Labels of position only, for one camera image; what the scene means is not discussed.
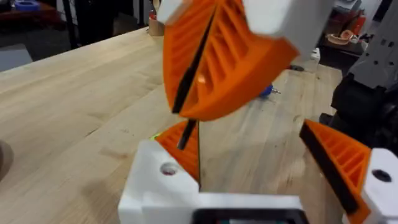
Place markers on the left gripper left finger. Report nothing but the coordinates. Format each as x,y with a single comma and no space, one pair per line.
155,193

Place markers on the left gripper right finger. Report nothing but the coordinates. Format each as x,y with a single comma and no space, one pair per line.
345,168

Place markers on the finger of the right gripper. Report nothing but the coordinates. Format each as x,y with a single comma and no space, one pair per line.
242,62
180,53

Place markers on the blue electric screwdriver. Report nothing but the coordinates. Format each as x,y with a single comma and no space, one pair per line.
267,91

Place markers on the green vegetable toy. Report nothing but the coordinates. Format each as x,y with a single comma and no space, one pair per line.
155,136

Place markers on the brown cardboard tape roll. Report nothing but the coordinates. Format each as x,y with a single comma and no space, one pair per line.
156,27

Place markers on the blue tub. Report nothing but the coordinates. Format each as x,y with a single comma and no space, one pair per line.
26,4

